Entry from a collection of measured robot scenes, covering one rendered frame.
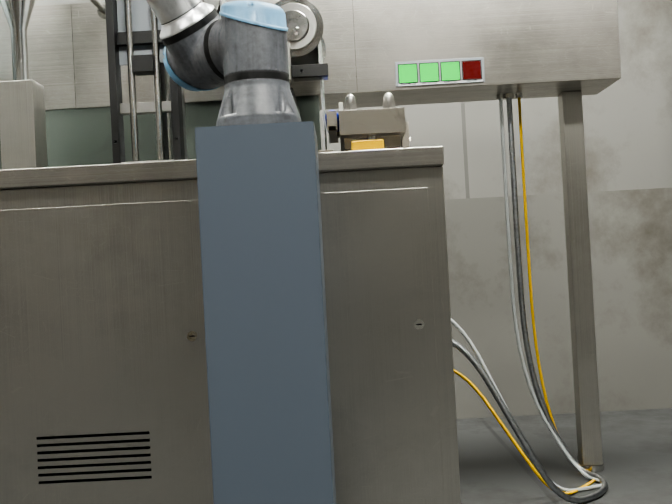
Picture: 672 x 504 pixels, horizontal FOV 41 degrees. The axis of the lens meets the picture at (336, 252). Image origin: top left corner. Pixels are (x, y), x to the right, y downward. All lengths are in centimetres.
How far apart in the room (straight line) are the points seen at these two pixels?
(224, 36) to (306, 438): 71
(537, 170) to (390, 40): 137
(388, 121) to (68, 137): 97
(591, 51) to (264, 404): 157
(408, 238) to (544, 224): 188
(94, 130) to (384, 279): 108
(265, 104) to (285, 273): 29
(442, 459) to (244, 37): 99
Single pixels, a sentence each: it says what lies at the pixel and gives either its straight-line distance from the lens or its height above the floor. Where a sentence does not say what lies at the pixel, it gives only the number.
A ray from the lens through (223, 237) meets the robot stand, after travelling 151.
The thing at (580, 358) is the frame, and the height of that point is 34.
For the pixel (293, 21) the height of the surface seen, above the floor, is 126.
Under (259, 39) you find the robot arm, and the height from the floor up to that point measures 105.
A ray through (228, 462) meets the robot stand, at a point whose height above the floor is 34.
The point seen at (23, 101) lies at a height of 111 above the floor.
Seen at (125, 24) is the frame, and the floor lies 125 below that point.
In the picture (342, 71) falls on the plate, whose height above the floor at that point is 120.
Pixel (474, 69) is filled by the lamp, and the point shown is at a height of 119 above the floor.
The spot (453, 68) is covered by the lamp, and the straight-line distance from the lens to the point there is 261.
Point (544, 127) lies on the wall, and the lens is 384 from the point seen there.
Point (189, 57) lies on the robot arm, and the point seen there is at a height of 105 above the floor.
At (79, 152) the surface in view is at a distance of 268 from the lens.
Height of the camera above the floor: 66
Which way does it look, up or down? 1 degrees up
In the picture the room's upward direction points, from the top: 3 degrees counter-clockwise
